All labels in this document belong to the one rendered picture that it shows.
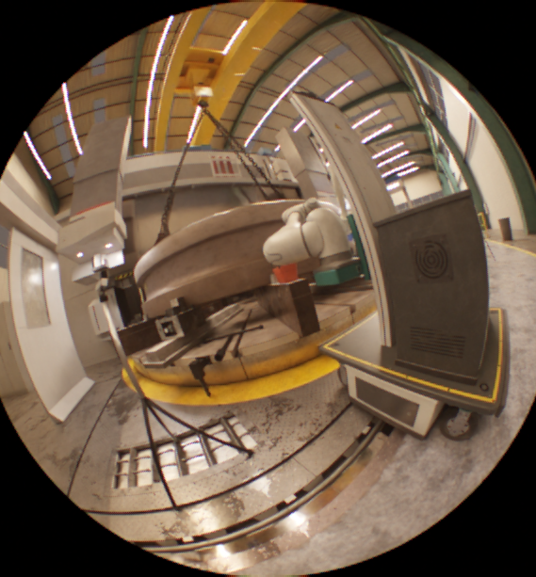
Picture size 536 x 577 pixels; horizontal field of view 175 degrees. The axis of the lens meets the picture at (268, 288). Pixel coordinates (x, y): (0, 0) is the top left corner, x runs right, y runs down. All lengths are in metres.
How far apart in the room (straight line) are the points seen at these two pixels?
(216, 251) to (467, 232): 2.01
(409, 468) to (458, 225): 0.79
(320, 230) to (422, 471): 1.05
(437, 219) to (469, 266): 0.14
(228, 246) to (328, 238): 1.43
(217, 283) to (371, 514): 2.00
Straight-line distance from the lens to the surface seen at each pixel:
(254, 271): 1.80
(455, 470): 0.88
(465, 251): 0.52
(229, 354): 1.40
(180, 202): 5.41
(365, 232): 0.76
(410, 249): 0.55
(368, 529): 0.77
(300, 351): 1.46
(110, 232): 3.36
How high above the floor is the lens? 0.76
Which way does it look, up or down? 4 degrees down
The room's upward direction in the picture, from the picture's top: 17 degrees counter-clockwise
